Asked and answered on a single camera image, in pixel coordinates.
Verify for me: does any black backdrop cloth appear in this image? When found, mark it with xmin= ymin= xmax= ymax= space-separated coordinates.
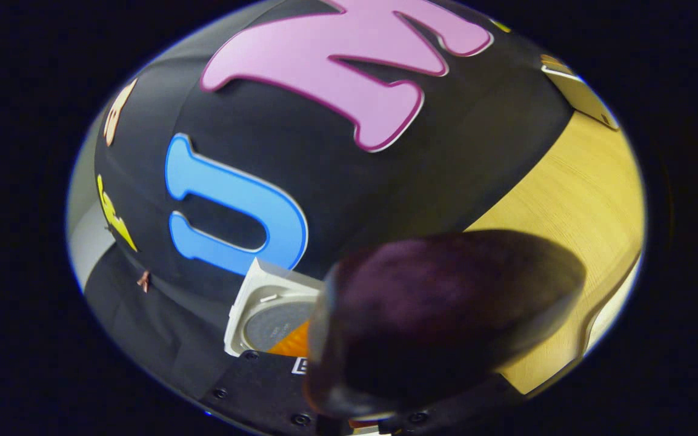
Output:
xmin=82 ymin=0 xmax=574 ymax=394

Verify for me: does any brown wooden spoon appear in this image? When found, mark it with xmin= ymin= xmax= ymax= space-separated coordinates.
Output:
xmin=304 ymin=229 xmax=586 ymax=418

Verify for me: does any white toaster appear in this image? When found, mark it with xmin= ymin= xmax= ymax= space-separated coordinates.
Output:
xmin=540 ymin=58 xmax=621 ymax=131

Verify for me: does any white rice cooker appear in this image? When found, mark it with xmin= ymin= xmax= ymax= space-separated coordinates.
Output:
xmin=224 ymin=257 xmax=325 ymax=358

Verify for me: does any toasted bread slice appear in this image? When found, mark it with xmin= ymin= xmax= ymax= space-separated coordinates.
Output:
xmin=540 ymin=54 xmax=575 ymax=72

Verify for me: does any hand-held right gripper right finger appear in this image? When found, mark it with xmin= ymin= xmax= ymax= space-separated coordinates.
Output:
xmin=349 ymin=372 xmax=528 ymax=435

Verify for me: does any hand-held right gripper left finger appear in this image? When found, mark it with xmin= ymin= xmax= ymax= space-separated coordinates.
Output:
xmin=201 ymin=321 xmax=325 ymax=435

